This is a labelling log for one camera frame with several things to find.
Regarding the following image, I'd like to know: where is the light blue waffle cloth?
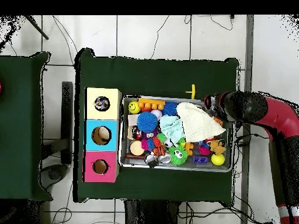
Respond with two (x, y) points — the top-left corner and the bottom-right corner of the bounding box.
(159, 114), (185, 144)

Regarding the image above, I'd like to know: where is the wooden box with three holes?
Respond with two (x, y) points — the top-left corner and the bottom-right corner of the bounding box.
(82, 87), (123, 183)

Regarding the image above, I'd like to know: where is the shallow silver mesh bin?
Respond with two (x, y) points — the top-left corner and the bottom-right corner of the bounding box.
(118, 94), (236, 173)

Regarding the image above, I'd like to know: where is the brown plush toy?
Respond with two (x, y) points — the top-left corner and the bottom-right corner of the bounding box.
(208, 139), (227, 155)

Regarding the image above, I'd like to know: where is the orange toy building brick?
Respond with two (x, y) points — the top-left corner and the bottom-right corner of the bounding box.
(137, 97), (166, 111)

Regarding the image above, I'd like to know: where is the black rod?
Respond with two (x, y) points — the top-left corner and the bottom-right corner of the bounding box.
(23, 15), (50, 40)

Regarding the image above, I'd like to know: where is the yellow smiley face ball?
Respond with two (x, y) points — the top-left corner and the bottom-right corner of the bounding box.
(127, 100), (141, 114)

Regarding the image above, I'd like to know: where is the small blue spiky ball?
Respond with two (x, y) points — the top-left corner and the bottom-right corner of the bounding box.
(162, 101), (179, 117)

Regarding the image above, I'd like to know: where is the dark green table cloth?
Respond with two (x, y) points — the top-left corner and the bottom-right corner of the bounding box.
(74, 47), (240, 207)
(0, 51), (53, 202)

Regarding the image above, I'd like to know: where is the thin black cable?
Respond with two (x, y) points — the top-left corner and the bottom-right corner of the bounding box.
(150, 15), (171, 60)

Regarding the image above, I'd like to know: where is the dark rounded stand base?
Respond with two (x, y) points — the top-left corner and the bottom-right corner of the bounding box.
(39, 163), (71, 190)

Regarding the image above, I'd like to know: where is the polka dot cloth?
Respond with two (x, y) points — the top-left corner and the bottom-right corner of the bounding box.
(94, 96), (110, 111)

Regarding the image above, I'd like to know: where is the large blue spiky ball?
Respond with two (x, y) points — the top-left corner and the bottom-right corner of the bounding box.
(135, 111), (159, 133)

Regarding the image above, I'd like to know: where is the green spiky ball with eyes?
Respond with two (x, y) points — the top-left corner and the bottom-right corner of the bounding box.
(168, 145), (189, 166)

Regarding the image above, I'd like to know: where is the white baseball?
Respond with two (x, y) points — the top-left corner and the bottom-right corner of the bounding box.
(150, 108), (163, 120)

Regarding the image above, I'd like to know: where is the yellow T-handle hex key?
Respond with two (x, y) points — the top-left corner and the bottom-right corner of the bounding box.
(159, 83), (196, 100)

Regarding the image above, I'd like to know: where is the cream waffle cloth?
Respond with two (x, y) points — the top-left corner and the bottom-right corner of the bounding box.
(176, 101), (227, 142)

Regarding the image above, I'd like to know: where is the black panel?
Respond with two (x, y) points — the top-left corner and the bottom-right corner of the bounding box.
(61, 80), (75, 165)

